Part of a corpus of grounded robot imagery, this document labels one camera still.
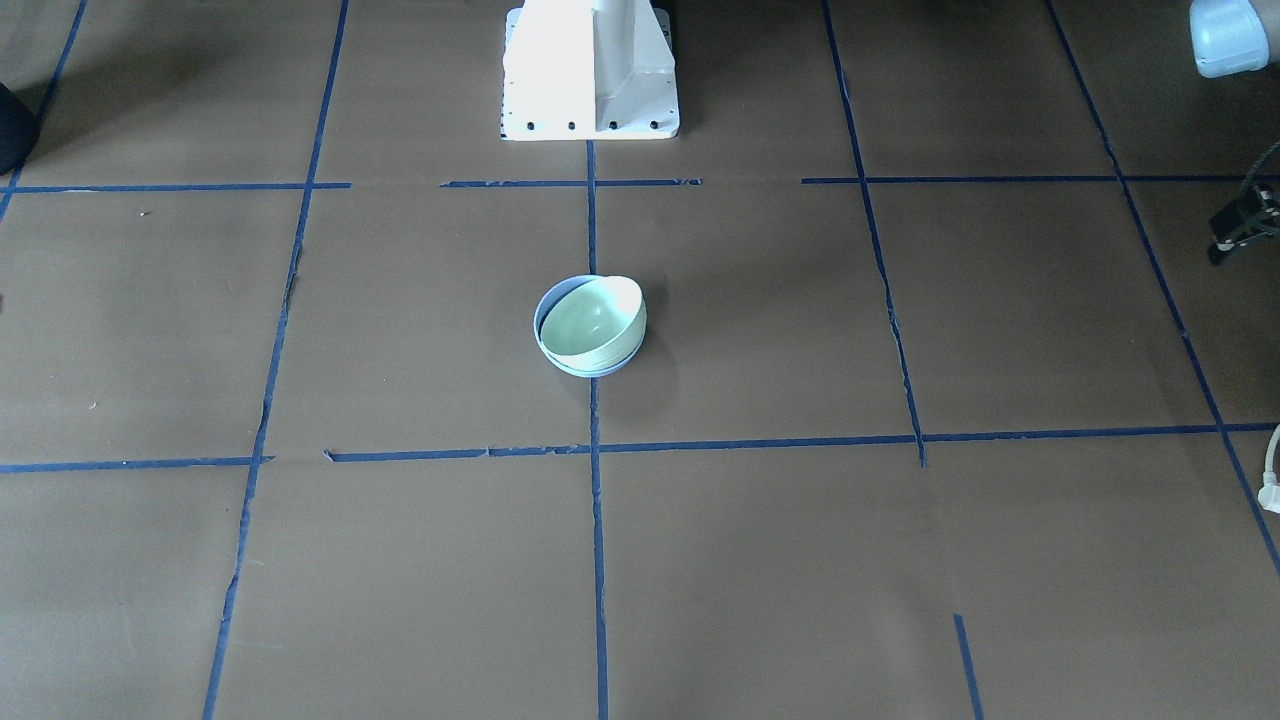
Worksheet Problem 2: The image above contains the green bowl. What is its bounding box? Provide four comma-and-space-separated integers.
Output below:
538, 275, 648, 363

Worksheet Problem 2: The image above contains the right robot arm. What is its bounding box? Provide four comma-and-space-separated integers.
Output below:
1, 85, 40, 176

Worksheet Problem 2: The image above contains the white cable with plug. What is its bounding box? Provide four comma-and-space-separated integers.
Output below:
1258, 425, 1280, 515

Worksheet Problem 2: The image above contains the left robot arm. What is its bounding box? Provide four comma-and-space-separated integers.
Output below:
1189, 1, 1279, 79

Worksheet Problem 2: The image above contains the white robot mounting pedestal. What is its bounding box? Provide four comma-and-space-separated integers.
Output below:
499, 1, 681, 142

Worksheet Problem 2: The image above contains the blue bowl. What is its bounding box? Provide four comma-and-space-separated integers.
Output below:
532, 275, 646, 379

